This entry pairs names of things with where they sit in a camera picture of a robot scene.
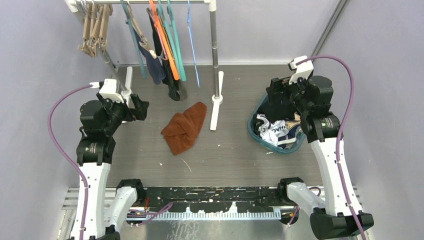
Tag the light blue wire hanger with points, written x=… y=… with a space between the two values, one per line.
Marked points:
x=189 y=25

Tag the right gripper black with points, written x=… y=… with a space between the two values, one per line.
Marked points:
x=278 y=85

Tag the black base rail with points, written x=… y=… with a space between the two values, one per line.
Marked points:
x=208 y=199

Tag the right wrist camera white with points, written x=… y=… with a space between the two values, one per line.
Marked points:
x=302 y=70

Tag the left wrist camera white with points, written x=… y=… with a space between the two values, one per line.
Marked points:
x=110 y=90

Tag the teal hanger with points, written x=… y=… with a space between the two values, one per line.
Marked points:
x=170 y=35
x=124 y=5
x=177 y=42

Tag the orange hanger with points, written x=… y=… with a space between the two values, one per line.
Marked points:
x=164 y=41

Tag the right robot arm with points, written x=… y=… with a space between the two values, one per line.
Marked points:
x=339 y=214

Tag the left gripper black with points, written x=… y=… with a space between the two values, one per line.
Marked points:
x=138 y=113

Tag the white black printed garment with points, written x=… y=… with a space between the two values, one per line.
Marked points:
x=270 y=132

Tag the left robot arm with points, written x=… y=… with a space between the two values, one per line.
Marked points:
x=100 y=119

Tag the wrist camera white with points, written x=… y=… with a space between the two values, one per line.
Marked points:
x=302 y=70
x=110 y=90

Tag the beige wooden hangers bunch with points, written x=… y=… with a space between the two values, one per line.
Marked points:
x=95 y=27

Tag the teal hanger middle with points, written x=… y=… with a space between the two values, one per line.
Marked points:
x=170 y=35

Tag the white garment rack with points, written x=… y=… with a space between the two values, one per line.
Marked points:
x=218 y=76

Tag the teal hanger left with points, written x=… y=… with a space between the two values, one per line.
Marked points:
x=124 y=5

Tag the brown towel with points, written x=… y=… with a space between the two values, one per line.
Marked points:
x=183 y=129

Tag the navy underwear cream waistband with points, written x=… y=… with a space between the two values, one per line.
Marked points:
x=154 y=65

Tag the teal hanger right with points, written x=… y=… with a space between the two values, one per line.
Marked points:
x=177 y=42

